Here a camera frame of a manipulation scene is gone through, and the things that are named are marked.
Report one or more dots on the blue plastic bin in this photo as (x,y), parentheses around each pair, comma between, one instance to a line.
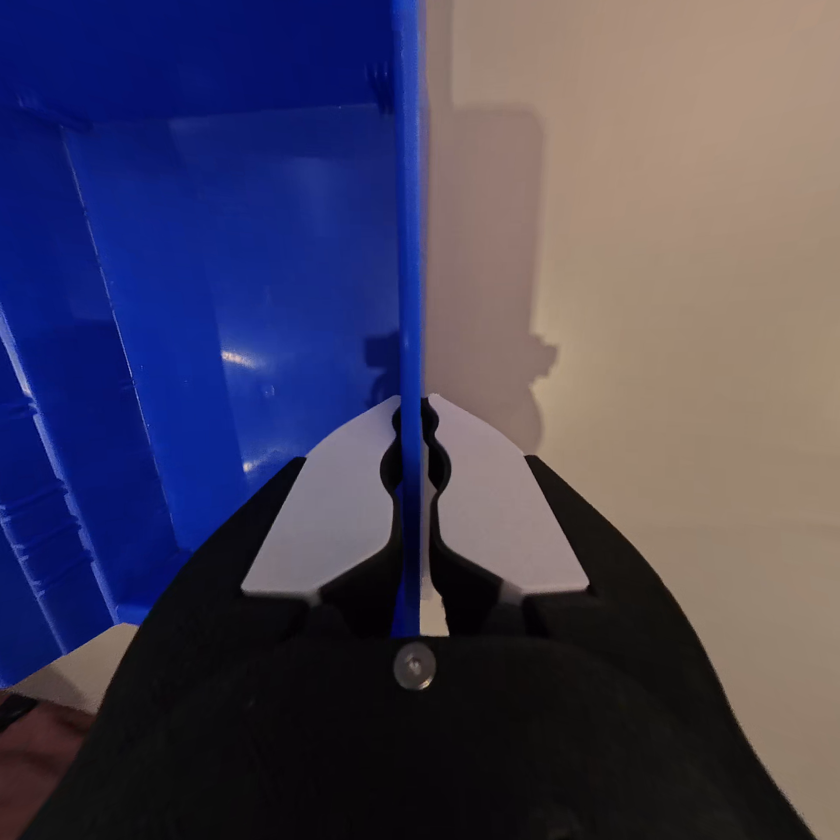
(197,295)

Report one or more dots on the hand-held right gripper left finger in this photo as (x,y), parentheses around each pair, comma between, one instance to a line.
(328,525)

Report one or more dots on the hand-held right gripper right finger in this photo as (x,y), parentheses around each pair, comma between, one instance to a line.
(505,518)

